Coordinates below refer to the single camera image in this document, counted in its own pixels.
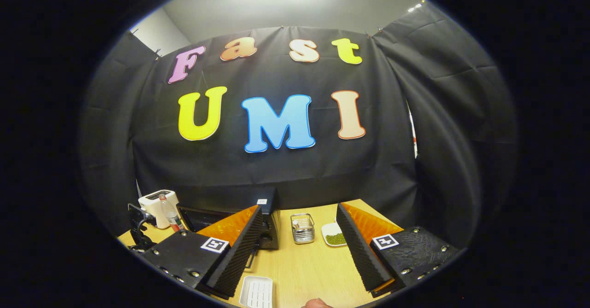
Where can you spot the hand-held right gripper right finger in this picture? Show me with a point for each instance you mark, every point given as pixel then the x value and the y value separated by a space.
pixel 362 257

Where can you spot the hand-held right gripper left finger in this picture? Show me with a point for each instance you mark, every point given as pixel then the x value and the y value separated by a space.
pixel 237 262

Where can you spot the small ceiling light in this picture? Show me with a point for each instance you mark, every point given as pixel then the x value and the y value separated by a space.
pixel 415 8

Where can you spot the small white ribbed tray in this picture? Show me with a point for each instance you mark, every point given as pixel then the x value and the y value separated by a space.
pixel 256 293

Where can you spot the clear plastic bottle red label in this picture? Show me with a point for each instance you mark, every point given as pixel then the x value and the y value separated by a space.
pixel 171 216

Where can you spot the black backdrop cloth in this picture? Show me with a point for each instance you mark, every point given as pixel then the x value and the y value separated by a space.
pixel 286 169

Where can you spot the black electric oven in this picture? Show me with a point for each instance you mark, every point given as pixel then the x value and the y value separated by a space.
pixel 269 220

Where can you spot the white toaster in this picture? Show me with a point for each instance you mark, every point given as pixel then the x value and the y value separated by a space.
pixel 152 204

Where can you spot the white sectioned plate with beans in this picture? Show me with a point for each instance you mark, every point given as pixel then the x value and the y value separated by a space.
pixel 334 238

